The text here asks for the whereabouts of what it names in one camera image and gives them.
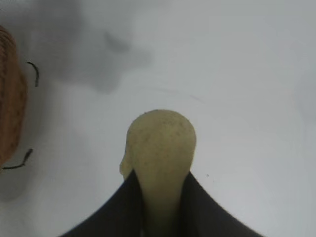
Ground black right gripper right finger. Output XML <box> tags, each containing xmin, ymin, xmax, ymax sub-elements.
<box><xmin>181</xmin><ymin>170</ymin><xmax>257</xmax><ymax>237</ymax></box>

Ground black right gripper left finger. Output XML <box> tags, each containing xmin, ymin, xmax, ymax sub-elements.
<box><xmin>59</xmin><ymin>170</ymin><xmax>149</xmax><ymax>237</ymax></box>

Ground pale yellow egg yolk pastry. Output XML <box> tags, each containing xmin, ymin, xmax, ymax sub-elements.
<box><xmin>119</xmin><ymin>108</ymin><xmax>198</xmax><ymax>237</ymax></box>

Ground brown woven wicker basket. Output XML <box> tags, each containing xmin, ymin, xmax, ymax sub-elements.
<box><xmin>0</xmin><ymin>24</ymin><xmax>29</xmax><ymax>175</ymax></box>

